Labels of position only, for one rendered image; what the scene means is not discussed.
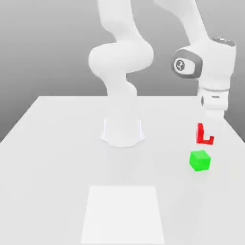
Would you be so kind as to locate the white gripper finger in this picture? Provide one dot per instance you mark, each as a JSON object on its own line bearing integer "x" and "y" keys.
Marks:
{"x": 209, "y": 130}

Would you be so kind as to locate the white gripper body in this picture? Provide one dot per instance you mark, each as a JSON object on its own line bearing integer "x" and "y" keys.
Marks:
{"x": 213, "y": 117}

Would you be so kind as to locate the small red cube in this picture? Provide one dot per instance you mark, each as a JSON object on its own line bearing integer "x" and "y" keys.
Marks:
{"x": 200, "y": 138}

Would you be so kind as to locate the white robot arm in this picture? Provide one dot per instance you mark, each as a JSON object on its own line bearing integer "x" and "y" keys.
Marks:
{"x": 120, "y": 61}

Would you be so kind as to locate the small green cube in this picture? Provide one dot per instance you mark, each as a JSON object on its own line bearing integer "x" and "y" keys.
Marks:
{"x": 200, "y": 161}

